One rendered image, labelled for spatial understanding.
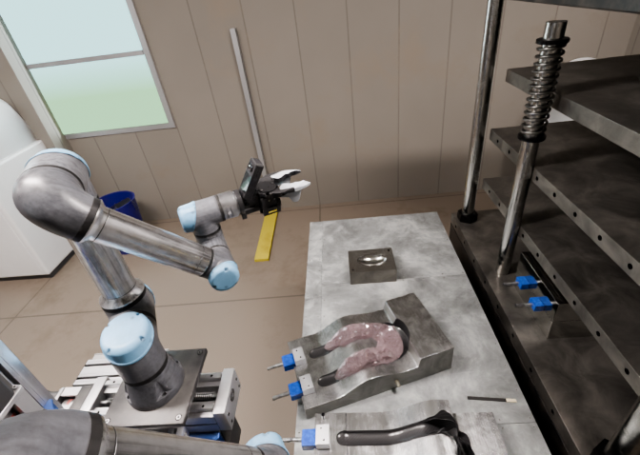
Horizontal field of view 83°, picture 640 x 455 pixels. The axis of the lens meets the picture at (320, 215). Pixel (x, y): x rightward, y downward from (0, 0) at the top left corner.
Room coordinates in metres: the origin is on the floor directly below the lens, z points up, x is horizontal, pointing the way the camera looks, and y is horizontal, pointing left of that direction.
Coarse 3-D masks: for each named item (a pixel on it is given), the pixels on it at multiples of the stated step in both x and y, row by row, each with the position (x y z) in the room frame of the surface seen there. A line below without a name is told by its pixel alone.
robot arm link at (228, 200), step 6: (222, 192) 0.88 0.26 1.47; (228, 192) 0.87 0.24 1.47; (222, 198) 0.85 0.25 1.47; (228, 198) 0.85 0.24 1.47; (234, 198) 0.85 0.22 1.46; (222, 204) 0.83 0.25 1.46; (228, 204) 0.84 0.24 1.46; (234, 204) 0.84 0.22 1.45; (228, 210) 0.83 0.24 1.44; (234, 210) 0.84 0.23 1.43; (228, 216) 0.83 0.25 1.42; (234, 216) 0.84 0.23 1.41
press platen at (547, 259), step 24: (504, 192) 1.34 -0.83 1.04; (528, 192) 1.32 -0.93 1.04; (504, 216) 1.23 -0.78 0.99; (528, 216) 1.15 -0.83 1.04; (552, 216) 1.13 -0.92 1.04; (528, 240) 1.03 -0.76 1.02; (552, 240) 0.99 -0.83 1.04; (576, 240) 0.97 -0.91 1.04; (552, 264) 0.87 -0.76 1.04; (576, 264) 0.86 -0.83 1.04; (600, 264) 0.84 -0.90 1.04; (576, 288) 0.75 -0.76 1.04; (600, 288) 0.74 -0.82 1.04; (624, 288) 0.73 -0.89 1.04; (576, 312) 0.70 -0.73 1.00; (600, 312) 0.66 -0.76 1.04; (624, 312) 0.64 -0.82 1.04; (600, 336) 0.60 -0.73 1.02; (624, 336) 0.57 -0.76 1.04; (624, 360) 0.51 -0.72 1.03
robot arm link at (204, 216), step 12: (192, 204) 0.83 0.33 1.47; (204, 204) 0.83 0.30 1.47; (216, 204) 0.83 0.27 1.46; (180, 216) 0.80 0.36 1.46; (192, 216) 0.80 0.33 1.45; (204, 216) 0.81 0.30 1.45; (216, 216) 0.82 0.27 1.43; (192, 228) 0.79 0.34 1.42; (204, 228) 0.80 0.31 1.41; (216, 228) 0.82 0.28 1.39
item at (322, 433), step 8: (304, 432) 0.50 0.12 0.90; (312, 432) 0.50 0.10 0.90; (320, 432) 0.49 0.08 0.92; (328, 432) 0.49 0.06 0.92; (288, 440) 0.50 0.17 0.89; (296, 440) 0.49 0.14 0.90; (304, 440) 0.49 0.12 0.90; (312, 440) 0.48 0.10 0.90; (320, 440) 0.47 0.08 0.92; (328, 440) 0.47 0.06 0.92; (304, 448) 0.47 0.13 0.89; (312, 448) 0.47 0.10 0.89; (320, 448) 0.46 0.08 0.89; (328, 448) 0.46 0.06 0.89
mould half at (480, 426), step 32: (320, 416) 0.55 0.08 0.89; (352, 416) 0.54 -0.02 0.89; (384, 416) 0.53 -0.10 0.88; (416, 416) 0.50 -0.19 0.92; (480, 416) 0.51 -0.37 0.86; (352, 448) 0.46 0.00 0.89; (384, 448) 0.45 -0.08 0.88; (416, 448) 0.43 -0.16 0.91; (448, 448) 0.41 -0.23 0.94; (480, 448) 0.43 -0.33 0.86
